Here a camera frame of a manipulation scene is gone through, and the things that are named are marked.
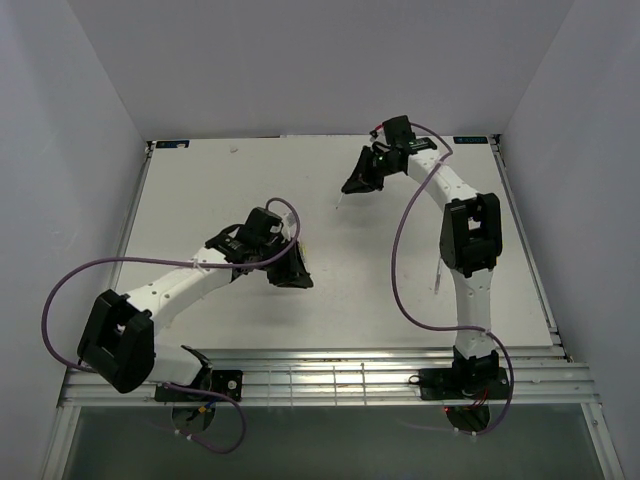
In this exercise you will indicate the right blue corner label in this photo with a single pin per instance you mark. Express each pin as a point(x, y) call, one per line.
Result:
point(470, 140)

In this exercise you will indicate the aluminium rail frame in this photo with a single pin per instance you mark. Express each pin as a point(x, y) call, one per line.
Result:
point(543, 375)

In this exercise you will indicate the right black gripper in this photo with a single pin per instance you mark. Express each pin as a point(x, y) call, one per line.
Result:
point(363, 180)

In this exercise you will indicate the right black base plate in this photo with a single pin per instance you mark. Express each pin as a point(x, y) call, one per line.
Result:
point(439, 384)

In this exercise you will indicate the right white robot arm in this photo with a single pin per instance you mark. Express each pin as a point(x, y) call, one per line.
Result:
point(470, 243)

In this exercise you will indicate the left blue corner label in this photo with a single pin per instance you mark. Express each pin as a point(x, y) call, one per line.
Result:
point(172, 144)

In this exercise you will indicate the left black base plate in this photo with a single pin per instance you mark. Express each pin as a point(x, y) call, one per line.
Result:
point(225, 382)

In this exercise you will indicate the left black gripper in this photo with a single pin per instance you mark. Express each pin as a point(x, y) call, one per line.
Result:
point(294, 273)

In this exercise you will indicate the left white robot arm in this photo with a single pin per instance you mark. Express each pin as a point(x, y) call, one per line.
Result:
point(121, 342)

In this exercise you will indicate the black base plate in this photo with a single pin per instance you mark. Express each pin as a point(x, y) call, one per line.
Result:
point(439, 384)
point(225, 382)

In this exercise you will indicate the blue corner label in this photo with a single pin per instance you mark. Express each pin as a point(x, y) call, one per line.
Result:
point(470, 140)
point(172, 144)

